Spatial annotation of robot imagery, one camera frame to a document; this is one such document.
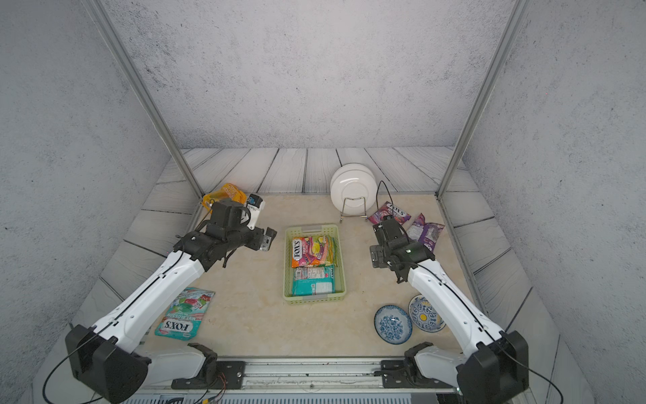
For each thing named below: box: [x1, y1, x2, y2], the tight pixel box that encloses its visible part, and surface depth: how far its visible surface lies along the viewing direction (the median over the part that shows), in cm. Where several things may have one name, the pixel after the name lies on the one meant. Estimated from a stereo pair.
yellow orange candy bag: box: [201, 182, 248, 212], surface depth 118 cm
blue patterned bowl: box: [373, 304, 414, 346], surface depth 82 cm
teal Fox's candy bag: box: [291, 264, 336, 297], surface depth 93 cm
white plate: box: [329, 162, 379, 216], surface depth 106 cm
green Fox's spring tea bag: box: [326, 235, 339, 267], surface depth 101 cm
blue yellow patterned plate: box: [407, 294, 447, 333], surface depth 85 cm
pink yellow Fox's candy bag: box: [291, 235, 335, 269], surface depth 98 cm
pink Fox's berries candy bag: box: [368, 201, 413, 226], surface depth 113 cm
